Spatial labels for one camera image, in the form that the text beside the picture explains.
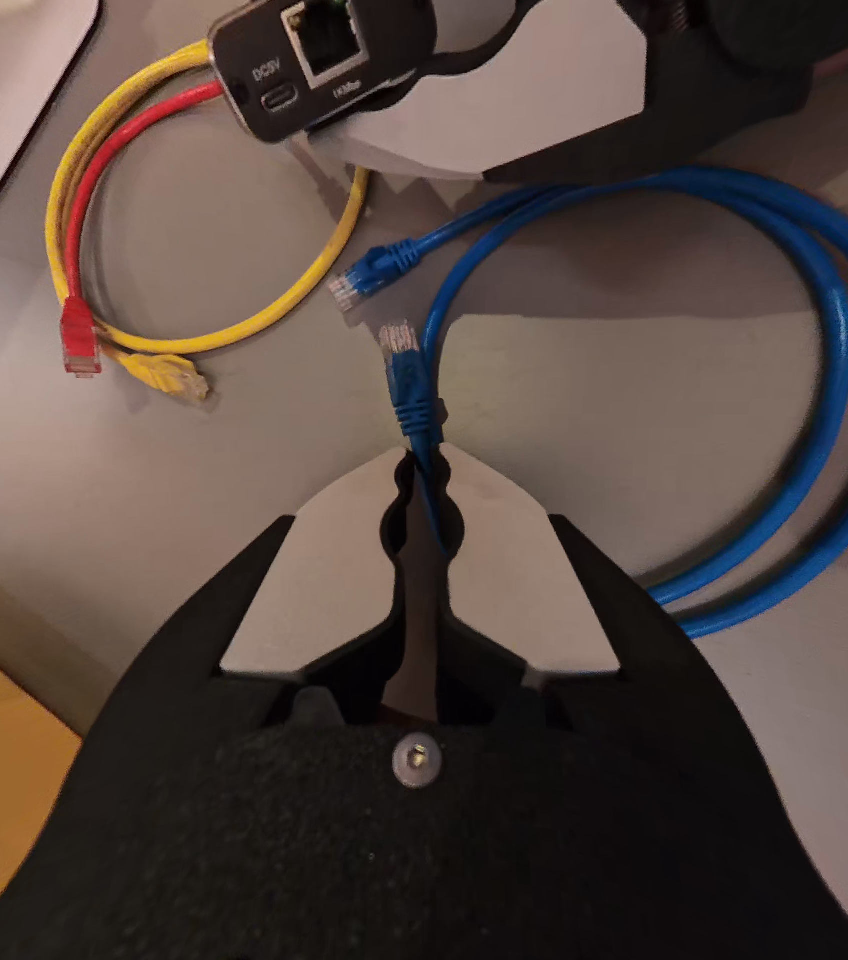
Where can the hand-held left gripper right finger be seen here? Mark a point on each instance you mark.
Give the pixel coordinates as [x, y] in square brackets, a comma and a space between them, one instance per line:
[529, 585]

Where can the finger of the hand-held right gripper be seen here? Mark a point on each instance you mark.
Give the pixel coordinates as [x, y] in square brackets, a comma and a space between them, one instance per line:
[544, 97]

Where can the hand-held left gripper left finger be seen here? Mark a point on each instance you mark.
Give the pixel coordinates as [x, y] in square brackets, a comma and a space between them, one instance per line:
[319, 585]

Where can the black ethernet splitter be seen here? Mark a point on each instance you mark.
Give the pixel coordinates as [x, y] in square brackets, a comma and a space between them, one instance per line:
[259, 52]

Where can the white tablet stand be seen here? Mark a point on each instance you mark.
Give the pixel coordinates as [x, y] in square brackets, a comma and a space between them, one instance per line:
[19, 90]

